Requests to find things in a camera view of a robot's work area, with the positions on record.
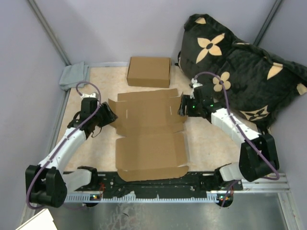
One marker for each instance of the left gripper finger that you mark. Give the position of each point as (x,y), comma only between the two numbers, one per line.
(110,116)
(106,108)

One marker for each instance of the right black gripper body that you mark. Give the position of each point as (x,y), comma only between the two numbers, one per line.
(194,108)

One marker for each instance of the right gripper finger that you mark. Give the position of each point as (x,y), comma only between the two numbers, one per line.
(185,100)
(182,110)

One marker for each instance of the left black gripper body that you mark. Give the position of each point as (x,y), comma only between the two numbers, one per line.
(101,118)

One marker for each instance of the brown cardboard box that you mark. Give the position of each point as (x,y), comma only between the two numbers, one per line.
(152,143)
(149,72)

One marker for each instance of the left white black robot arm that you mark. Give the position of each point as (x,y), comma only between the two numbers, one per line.
(46,183)

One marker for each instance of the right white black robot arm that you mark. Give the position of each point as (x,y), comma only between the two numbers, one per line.
(258,155)

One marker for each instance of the grey folded cloth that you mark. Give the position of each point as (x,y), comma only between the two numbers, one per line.
(74,74)

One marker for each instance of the black plush flower cushion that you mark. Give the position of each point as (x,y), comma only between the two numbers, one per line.
(257,84)

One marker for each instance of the white board corner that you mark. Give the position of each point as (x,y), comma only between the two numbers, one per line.
(43,220)

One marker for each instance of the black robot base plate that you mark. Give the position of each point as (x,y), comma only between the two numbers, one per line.
(194,187)

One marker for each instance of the left grey corner post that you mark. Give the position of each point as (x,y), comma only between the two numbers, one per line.
(49,31)

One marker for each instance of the grey corner post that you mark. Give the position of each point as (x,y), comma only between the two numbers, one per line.
(49,31)
(274,9)

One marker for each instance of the aluminium rail frame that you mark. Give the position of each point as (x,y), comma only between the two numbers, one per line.
(259,186)

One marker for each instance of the right grey corner post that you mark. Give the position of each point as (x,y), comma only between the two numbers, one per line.
(274,9)

